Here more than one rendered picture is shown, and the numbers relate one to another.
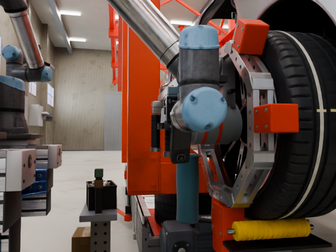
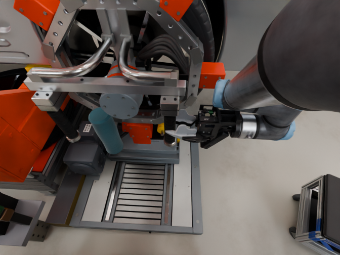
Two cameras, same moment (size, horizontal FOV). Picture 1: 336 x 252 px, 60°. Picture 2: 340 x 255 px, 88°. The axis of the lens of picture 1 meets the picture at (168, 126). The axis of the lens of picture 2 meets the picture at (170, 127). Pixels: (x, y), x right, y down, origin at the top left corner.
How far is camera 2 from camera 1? 95 cm
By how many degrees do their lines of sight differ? 84
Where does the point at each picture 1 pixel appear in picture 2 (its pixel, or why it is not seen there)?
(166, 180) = (36, 136)
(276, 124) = not seen: hidden behind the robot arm
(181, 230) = (94, 152)
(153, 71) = not seen: outside the picture
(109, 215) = (39, 209)
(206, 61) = not seen: hidden behind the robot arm
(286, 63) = (208, 27)
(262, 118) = (212, 81)
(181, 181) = (111, 135)
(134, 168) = (6, 162)
